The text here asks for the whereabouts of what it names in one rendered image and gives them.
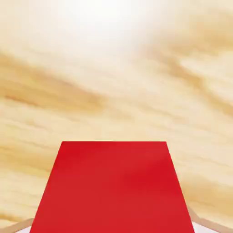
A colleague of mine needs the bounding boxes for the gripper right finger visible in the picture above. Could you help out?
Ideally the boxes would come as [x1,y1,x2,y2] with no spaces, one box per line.
[187,205,233,233]

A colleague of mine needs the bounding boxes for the small red cube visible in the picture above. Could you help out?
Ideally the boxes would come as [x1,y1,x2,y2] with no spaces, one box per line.
[29,141,196,233]

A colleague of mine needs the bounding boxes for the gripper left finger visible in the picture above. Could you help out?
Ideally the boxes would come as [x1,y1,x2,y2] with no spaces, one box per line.
[0,218,35,233]

